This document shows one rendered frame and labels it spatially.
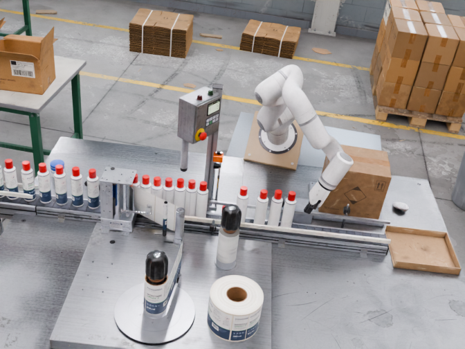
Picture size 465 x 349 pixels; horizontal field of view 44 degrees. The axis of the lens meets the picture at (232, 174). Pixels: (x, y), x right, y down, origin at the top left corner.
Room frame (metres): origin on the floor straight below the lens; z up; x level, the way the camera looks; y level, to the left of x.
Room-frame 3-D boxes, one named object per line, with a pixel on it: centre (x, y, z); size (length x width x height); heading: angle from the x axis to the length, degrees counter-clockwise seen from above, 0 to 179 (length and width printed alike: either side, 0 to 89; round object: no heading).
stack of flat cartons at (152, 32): (6.23, 0.99, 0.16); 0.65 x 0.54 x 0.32; 89
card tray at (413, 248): (2.13, -0.93, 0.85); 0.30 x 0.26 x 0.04; 91
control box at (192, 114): (2.20, 0.17, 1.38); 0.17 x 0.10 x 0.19; 146
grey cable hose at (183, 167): (2.22, 0.23, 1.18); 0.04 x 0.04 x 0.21
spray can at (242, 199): (2.12, -0.06, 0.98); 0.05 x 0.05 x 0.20
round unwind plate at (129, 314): (1.51, 0.23, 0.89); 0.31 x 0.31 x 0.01
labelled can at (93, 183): (2.11, 0.63, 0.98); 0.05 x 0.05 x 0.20
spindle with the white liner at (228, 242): (1.84, -0.02, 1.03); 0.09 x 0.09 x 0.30
